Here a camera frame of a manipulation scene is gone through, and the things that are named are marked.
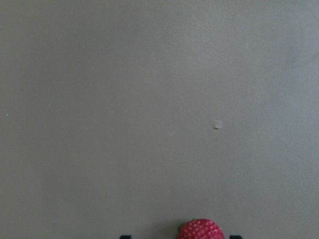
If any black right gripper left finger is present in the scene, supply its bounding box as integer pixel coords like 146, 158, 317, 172
119, 235, 131, 239

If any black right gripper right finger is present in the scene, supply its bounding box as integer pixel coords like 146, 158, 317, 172
229, 235, 242, 239

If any red strawberry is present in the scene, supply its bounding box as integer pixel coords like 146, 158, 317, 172
177, 219, 225, 239

